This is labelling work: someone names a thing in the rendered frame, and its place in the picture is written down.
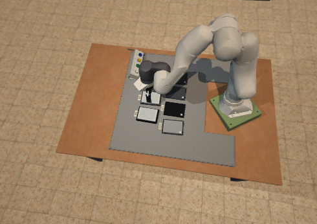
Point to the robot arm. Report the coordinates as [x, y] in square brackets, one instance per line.
[228, 45]

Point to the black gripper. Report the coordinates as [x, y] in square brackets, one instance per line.
[148, 95]

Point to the grey button panel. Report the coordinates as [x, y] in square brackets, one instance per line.
[137, 59]

